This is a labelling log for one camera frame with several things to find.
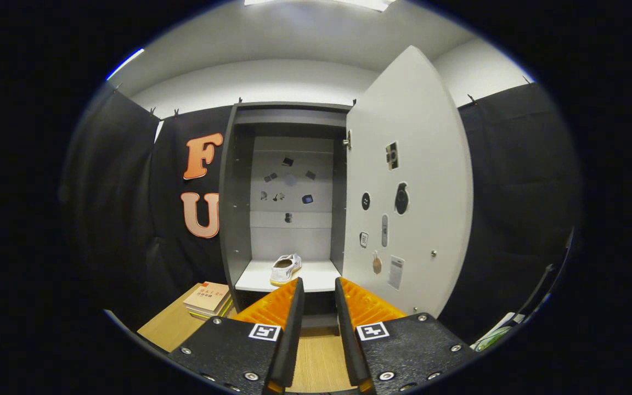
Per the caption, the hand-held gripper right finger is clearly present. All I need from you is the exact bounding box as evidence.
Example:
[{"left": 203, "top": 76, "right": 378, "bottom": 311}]
[{"left": 335, "top": 277, "right": 478, "bottom": 394}]

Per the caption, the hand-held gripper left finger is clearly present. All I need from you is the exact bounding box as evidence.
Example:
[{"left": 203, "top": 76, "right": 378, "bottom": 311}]
[{"left": 168, "top": 277, "right": 304, "bottom": 394}]

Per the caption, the white shoe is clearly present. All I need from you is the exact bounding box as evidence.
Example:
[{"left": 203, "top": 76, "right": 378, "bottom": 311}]
[{"left": 270, "top": 253, "right": 303, "bottom": 287}]

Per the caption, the dark grey shoe cabinet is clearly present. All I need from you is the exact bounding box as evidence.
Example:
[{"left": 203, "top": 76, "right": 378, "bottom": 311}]
[{"left": 219, "top": 101, "right": 352, "bottom": 330}]

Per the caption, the beige shoe cabinet door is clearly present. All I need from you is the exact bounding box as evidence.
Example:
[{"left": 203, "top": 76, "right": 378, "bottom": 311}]
[{"left": 342, "top": 46, "right": 475, "bottom": 319}]

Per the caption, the yellow edged book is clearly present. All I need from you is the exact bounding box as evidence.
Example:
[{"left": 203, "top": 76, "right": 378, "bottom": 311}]
[{"left": 187, "top": 299, "right": 234, "bottom": 321}]

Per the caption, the orange beige book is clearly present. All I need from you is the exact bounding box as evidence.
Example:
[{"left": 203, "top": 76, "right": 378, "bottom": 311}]
[{"left": 183, "top": 281, "right": 230, "bottom": 313}]

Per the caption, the white and green bag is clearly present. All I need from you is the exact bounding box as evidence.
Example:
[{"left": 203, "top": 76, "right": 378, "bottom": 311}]
[{"left": 470, "top": 312, "right": 528, "bottom": 352}]

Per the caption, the dark thin stand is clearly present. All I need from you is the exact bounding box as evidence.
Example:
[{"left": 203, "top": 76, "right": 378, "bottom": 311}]
[{"left": 508, "top": 228, "right": 575, "bottom": 330}]

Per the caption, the black backdrop cloth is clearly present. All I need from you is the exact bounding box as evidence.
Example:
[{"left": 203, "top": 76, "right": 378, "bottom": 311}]
[{"left": 64, "top": 82, "right": 583, "bottom": 343}]

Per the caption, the narrow ceiling light strip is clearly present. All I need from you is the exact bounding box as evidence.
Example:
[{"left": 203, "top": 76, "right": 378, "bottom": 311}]
[{"left": 106, "top": 48, "right": 145, "bottom": 81}]

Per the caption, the wide ceiling light panel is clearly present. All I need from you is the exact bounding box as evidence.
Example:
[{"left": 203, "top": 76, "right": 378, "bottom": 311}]
[{"left": 245, "top": 0, "right": 396, "bottom": 12}]

